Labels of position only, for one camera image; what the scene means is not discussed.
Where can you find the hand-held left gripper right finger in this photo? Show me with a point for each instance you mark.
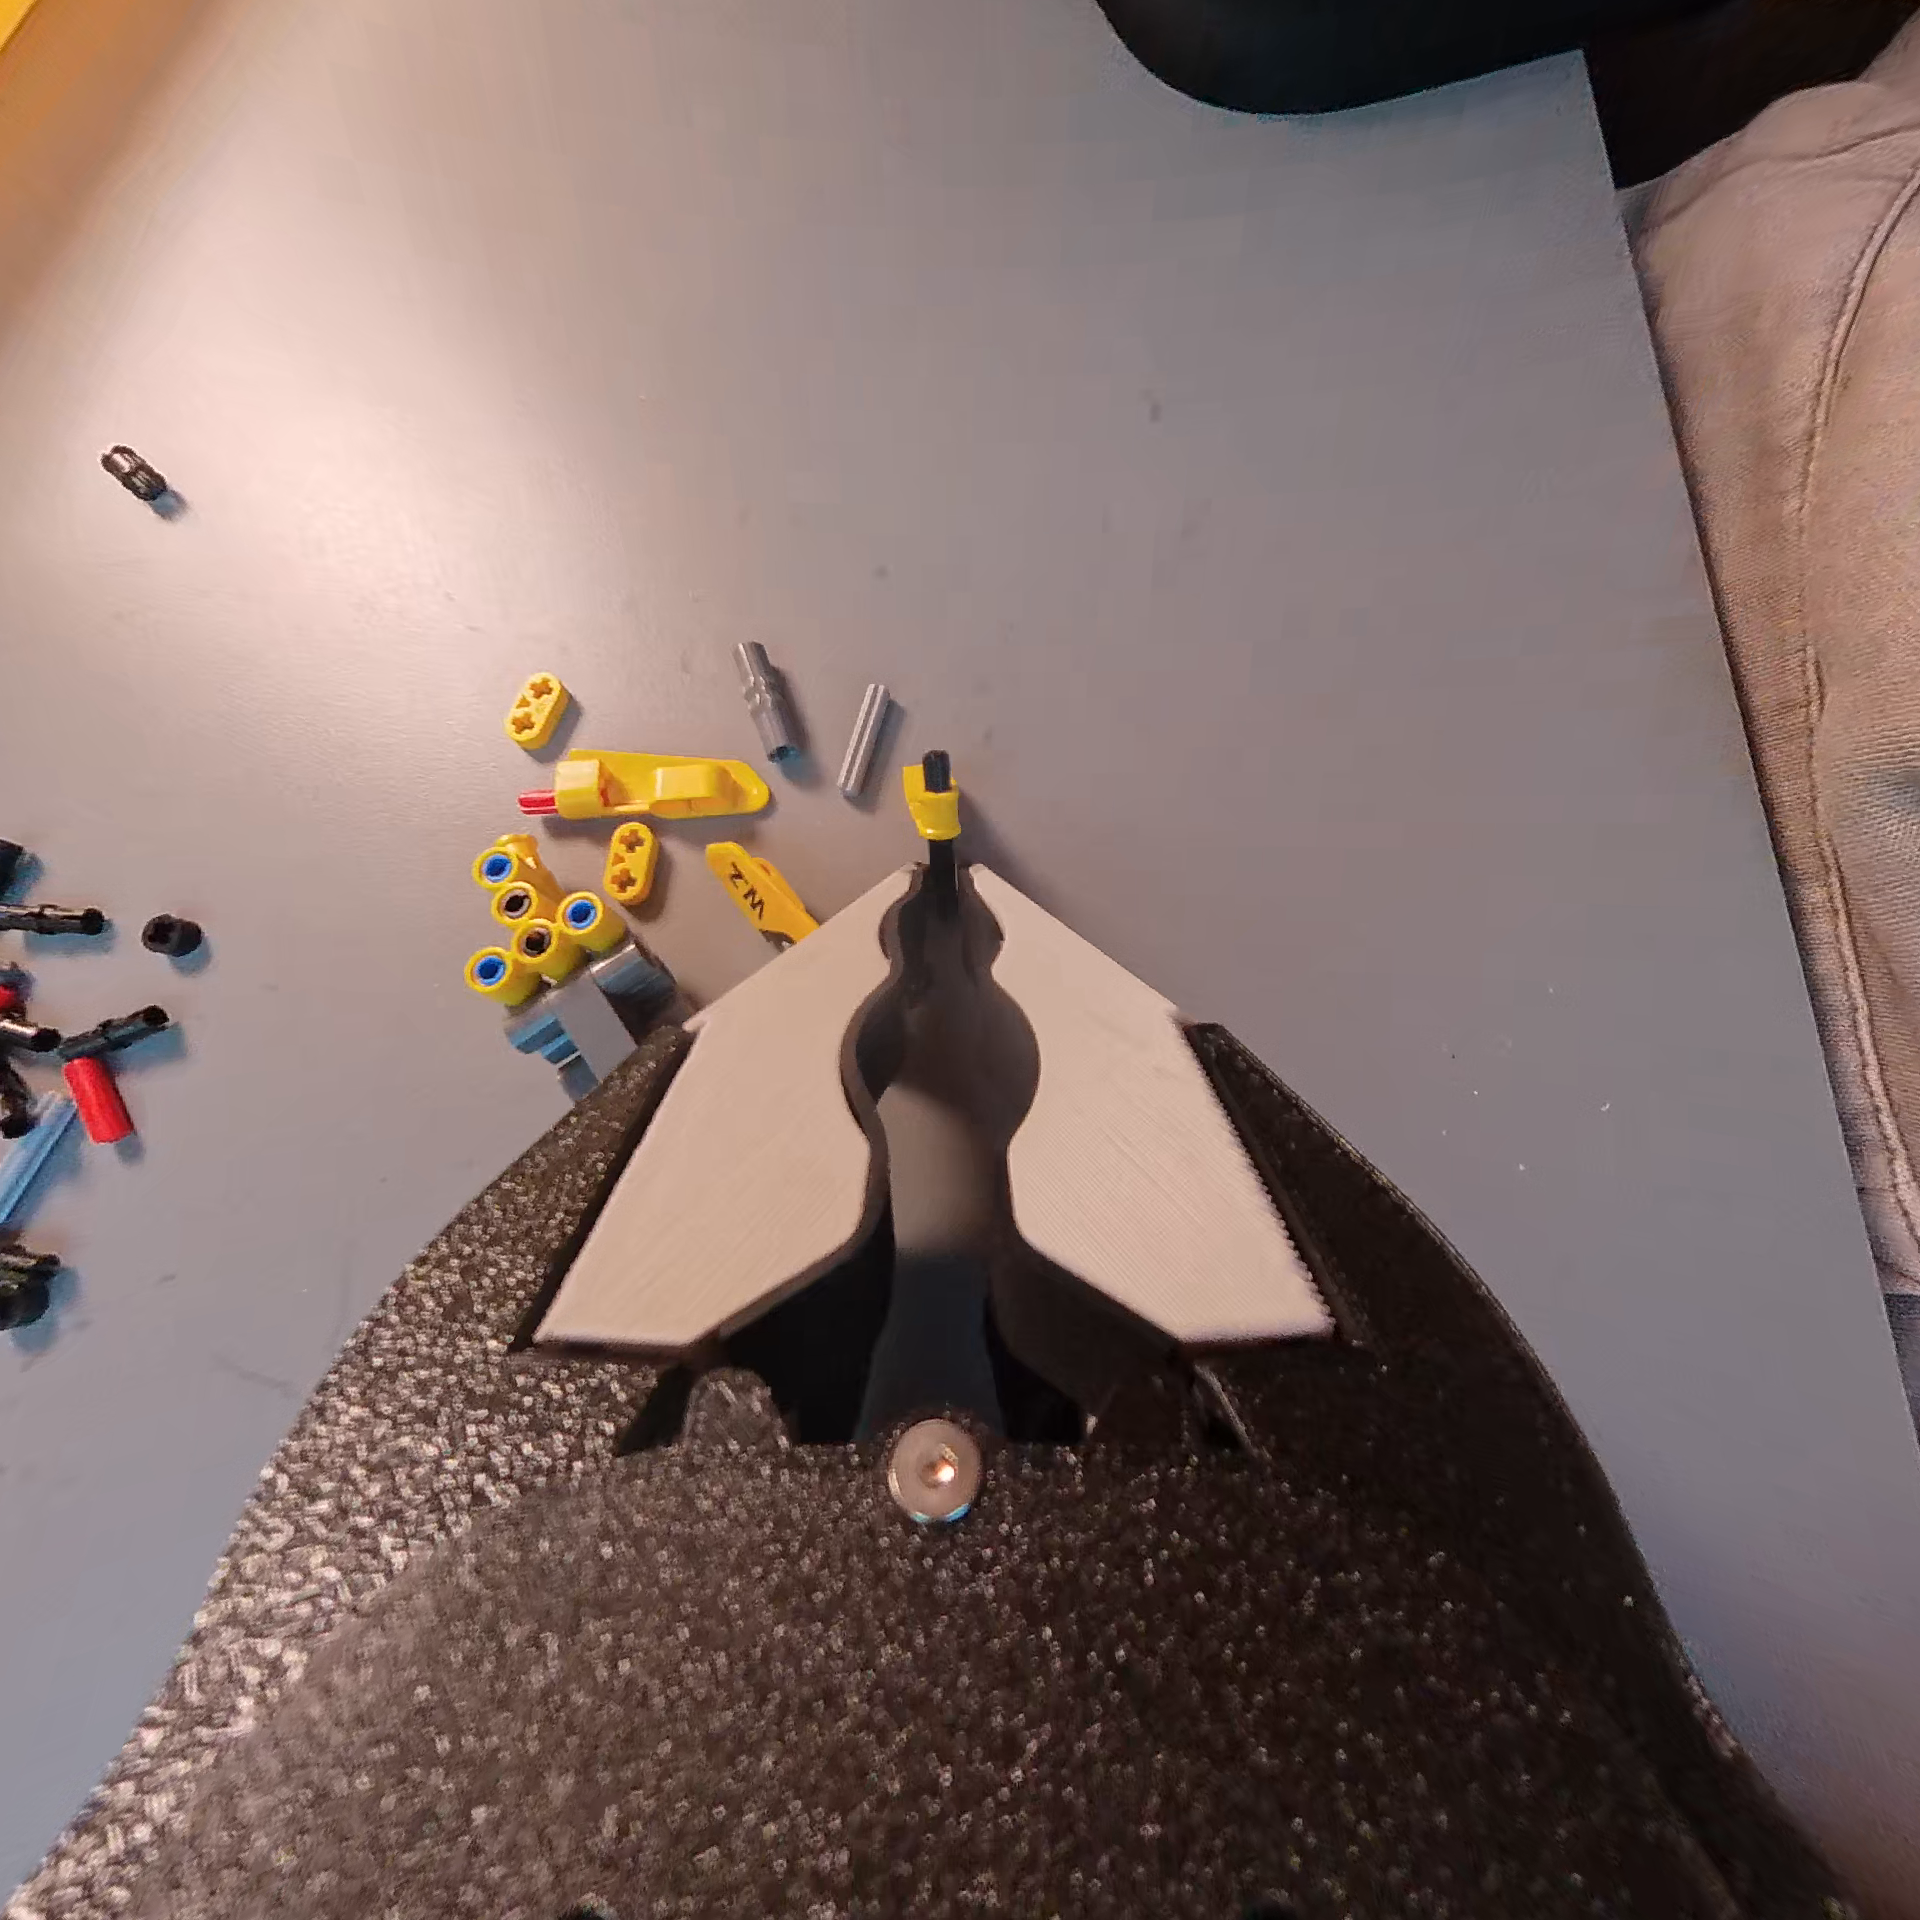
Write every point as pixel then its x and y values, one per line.
pixel 1170 1186

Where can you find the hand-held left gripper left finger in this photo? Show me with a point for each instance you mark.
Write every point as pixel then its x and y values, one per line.
pixel 720 1186

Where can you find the yellow brick arm piece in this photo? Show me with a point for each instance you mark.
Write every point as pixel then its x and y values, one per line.
pixel 661 786

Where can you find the yellow connector with black pin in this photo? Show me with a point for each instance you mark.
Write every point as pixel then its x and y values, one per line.
pixel 931 804

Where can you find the grey desk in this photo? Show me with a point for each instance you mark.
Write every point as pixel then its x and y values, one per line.
pixel 1141 451

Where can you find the yellow angled brick piece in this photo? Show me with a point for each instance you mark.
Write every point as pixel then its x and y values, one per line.
pixel 758 890

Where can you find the grey brick assembly, blue pins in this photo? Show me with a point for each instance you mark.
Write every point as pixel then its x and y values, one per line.
pixel 540 930

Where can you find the scattered small building pieces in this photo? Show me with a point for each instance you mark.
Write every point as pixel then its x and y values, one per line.
pixel 91 1065

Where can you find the person's beige sweatshirt torso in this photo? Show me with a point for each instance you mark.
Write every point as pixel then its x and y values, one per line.
pixel 1802 602

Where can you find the black armrest pad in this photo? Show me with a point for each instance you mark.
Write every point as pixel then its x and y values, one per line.
pixel 1352 47

